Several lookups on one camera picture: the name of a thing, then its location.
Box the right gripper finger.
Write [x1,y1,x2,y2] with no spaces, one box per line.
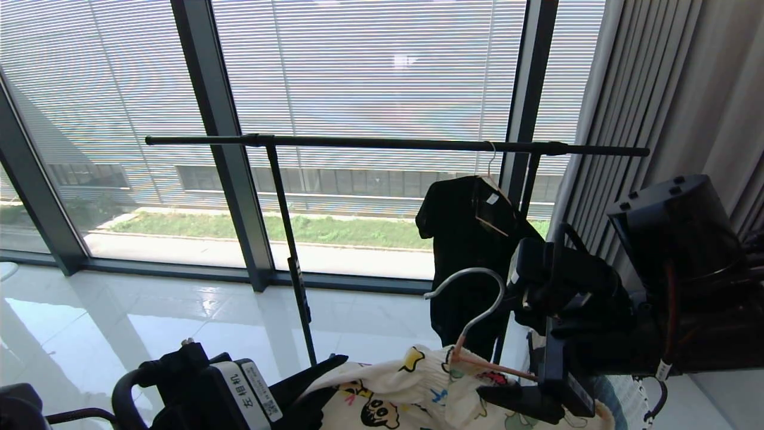
[476,382,565,425]

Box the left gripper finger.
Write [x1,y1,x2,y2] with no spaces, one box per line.
[269,354,350,413]

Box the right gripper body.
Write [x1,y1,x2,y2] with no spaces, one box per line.
[525,317,597,419]

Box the pink clothes hanger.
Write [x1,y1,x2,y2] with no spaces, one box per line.
[424,267,538,383]
[475,142,514,238]

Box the cream printed garment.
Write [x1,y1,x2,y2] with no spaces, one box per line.
[301,345,615,430]

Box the black garment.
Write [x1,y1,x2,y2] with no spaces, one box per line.
[416,175,544,362]

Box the white laundry basket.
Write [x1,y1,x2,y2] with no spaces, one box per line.
[591,373,669,430]

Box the black clothes rack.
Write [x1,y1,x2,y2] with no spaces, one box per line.
[145,133,650,366]

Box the beige curtain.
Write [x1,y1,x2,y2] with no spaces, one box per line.
[546,0,764,269]

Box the window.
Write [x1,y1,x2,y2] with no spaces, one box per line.
[0,0,606,296]

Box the black cable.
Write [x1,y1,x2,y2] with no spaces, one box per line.
[549,224,589,281]
[112,367,156,430]

